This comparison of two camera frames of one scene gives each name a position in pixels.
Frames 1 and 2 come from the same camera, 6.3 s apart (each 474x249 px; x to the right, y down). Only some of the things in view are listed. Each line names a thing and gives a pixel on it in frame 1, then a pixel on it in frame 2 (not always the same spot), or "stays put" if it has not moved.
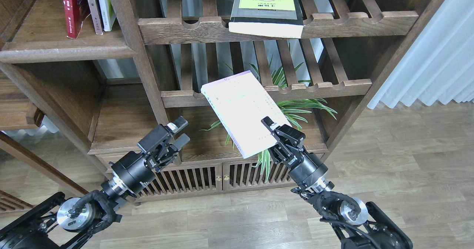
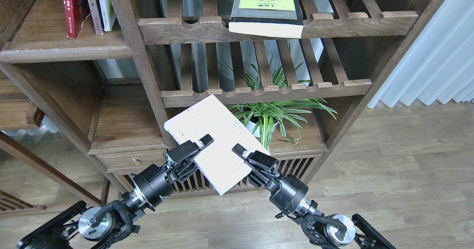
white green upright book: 107,14 stays put
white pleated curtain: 440,63 stays put
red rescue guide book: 76,7 stays put
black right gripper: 306,168 to 287,191
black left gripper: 135,170 to 152,182
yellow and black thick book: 270,10 stays put
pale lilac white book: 241,102 to 217,162
